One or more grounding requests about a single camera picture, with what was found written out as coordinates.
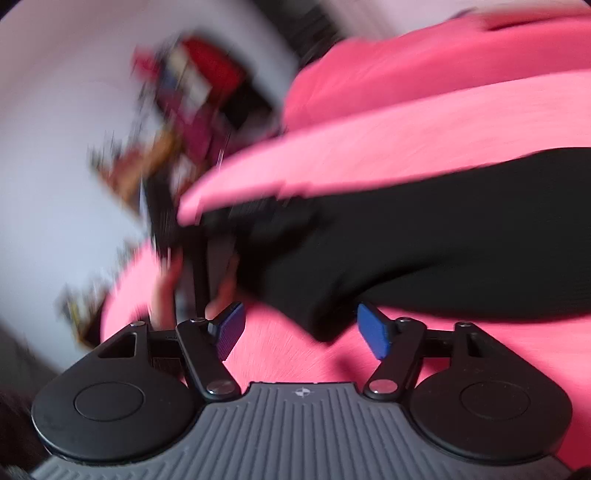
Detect blurred colourful items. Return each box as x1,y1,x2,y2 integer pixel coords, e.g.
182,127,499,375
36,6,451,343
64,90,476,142
54,274,122,349

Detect black knit pants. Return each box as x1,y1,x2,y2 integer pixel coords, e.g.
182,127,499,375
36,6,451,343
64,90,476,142
203,147,591,343

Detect dark cabinet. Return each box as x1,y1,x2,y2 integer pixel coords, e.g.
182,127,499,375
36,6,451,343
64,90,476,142
295,0,384,65

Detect pink fleece blanket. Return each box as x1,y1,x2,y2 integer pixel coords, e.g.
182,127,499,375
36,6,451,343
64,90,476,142
99,80,591,462

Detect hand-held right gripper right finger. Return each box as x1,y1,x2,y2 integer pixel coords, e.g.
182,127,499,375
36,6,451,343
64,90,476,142
357,301,493,401

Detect red fleece blanket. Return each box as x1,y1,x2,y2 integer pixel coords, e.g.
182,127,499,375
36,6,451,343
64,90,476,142
283,11,591,137

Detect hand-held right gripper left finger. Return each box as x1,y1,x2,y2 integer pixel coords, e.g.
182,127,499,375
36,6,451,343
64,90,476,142
98,301,246,401

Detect person's left hand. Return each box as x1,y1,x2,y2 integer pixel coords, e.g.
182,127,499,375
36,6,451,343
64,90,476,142
148,258,241,325

